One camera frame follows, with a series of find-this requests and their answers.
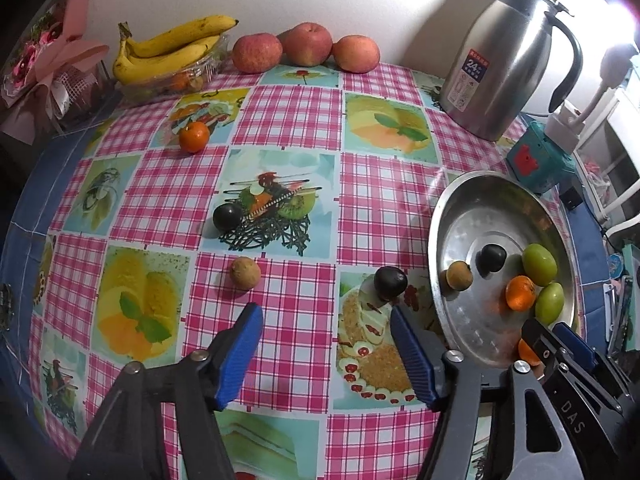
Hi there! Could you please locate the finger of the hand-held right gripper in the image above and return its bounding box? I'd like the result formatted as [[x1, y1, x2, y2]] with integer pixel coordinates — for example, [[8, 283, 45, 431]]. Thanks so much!
[[522, 319, 626, 461], [554, 322, 631, 408]]

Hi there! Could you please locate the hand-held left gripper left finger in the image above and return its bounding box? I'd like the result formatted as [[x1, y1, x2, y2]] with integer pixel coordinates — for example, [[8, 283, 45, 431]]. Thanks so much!
[[67, 302, 264, 480]]

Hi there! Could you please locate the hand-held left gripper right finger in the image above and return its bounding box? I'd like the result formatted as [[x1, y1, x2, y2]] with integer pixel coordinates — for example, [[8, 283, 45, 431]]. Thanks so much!
[[390, 306, 583, 480]]

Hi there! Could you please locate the green plum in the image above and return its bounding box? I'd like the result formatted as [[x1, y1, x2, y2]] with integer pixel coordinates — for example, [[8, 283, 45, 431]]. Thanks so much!
[[521, 243, 558, 283], [535, 282, 566, 327]]

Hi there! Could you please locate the orange tangerine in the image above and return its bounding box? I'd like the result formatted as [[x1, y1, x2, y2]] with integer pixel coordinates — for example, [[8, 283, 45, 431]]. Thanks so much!
[[505, 275, 537, 311], [179, 121, 211, 154], [517, 338, 543, 367]]

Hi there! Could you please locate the dark purple plum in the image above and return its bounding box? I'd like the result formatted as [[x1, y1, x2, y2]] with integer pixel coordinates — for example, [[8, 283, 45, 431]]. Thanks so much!
[[476, 243, 507, 275], [373, 266, 408, 302], [212, 203, 243, 233]]

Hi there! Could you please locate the round steel plate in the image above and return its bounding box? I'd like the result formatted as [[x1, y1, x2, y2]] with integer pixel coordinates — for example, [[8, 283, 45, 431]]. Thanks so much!
[[427, 170, 581, 368]]

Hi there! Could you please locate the pink checked fruit-print tablecloth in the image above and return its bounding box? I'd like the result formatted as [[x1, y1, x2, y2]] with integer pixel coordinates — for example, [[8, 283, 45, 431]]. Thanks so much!
[[0, 62, 608, 480]]

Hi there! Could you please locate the teal box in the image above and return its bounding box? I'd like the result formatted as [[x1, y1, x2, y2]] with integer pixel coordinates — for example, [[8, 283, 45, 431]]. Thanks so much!
[[506, 121, 576, 194]]

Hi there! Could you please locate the clear plastic container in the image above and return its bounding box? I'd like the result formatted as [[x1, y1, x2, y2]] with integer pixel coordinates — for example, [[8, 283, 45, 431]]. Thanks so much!
[[117, 35, 231, 106]]

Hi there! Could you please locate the steel thermos jug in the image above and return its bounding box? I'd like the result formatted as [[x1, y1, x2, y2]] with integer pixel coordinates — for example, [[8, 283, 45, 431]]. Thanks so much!
[[439, 0, 584, 142]]

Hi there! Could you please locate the red apple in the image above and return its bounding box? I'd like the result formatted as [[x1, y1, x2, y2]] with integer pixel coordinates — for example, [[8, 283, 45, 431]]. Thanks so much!
[[332, 35, 381, 72], [282, 22, 333, 67], [231, 33, 284, 73]]

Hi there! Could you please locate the yellow banana bunch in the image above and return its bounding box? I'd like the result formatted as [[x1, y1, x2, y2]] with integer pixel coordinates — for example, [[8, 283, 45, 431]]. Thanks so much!
[[112, 14, 239, 86]]

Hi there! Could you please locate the pink wrapped bouquet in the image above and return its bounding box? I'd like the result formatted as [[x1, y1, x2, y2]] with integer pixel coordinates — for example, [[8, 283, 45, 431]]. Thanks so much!
[[0, 0, 111, 136]]

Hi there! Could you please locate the white wire rack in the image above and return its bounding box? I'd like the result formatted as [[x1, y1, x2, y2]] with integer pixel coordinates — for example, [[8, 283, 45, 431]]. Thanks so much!
[[575, 75, 640, 226]]

